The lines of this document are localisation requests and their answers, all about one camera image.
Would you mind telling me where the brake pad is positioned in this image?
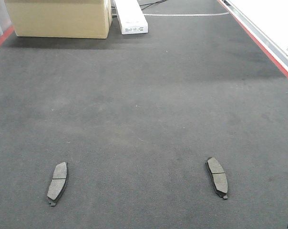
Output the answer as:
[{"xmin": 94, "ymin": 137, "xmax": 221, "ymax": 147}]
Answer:
[
  {"xmin": 206, "ymin": 157, "xmax": 228, "ymax": 199},
  {"xmin": 47, "ymin": 162, "xmax": 69, "ymax": 207}
]

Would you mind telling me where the dark conveyor belt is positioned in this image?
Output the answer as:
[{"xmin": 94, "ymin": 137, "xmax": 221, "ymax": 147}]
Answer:
[{"xmin": 0, "ymin": 0, "xmax": 288, "ymax": 229}]

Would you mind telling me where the long white carton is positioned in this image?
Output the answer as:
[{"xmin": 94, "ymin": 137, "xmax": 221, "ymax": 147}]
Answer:
[{"xmin": 114, "ymin": 0, "xmax": 148, "ymax": 35}]

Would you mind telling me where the cardboard box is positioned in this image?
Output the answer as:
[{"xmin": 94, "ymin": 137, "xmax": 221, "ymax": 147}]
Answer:
[{"xmin": 5, "ymin": 0, "xmax": 112, "ymax": 39}]

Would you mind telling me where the white conveyor side rail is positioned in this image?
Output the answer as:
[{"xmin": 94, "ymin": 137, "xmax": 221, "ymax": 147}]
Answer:
[{"xmin": 219, "ymin": 0, "xmax": 288, "ymax": 78}]

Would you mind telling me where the red conveyor frame rail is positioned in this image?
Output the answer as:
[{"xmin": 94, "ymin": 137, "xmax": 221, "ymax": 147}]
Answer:
[{"xmin": 0, "ymin": 26, "xmax": 14, "ymax": 46}]

